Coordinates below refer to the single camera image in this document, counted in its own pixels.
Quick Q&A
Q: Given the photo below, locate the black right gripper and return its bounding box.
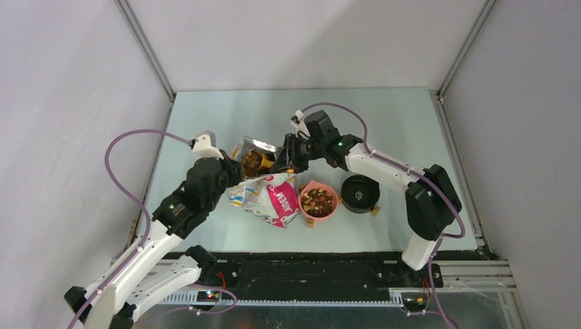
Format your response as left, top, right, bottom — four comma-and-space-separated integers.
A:
269, 134, 324, 176

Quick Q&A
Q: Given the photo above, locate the yellow plastic scoop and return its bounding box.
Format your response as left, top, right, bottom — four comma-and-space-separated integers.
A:
256, 152, 274, 172

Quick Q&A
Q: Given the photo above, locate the printed cat food bag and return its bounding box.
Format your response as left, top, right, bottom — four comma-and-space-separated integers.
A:
226, 136, 300, 228

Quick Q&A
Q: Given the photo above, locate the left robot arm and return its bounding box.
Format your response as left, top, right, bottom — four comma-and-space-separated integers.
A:
64, 154, 240, 328

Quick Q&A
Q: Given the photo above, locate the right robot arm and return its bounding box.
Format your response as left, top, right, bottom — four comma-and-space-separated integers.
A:
269, 110, 465, 287

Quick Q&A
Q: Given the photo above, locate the pink pet bowl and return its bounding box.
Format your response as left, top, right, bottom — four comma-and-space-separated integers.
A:
298, 180, 340, 226

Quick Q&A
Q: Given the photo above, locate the black pet bowl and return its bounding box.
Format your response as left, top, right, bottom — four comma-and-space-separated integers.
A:
341, 175, 380, 214

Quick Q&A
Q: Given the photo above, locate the brown kibble in bag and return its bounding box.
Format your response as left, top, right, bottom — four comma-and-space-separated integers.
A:
241, 149, 263, 180

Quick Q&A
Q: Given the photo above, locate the kibble in pink bowl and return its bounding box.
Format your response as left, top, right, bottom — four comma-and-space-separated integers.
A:
300, 188, 334, 218

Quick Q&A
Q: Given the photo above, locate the wooden bowl stand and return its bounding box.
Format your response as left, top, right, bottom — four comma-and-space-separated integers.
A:
299, 183, 381, 228

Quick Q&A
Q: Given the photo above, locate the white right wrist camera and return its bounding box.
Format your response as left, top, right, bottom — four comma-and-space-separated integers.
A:
290, 110, 310, 138

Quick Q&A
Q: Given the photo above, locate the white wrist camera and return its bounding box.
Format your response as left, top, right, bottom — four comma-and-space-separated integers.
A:
190, 130, 224, 160
290, 110, 310, 138

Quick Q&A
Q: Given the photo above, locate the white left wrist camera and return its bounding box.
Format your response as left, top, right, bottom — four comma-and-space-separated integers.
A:
190, 130, 224, 160

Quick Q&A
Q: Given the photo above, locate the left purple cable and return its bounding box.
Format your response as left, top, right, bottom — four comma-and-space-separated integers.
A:
68, 129, 194, 329

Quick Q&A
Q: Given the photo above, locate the aluminium corner frame post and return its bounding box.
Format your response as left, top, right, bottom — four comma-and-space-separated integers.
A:
436, 0, 498, 105

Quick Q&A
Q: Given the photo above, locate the left aluminium frame post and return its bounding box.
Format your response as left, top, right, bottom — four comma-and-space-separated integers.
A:
114, 0, 176, 102

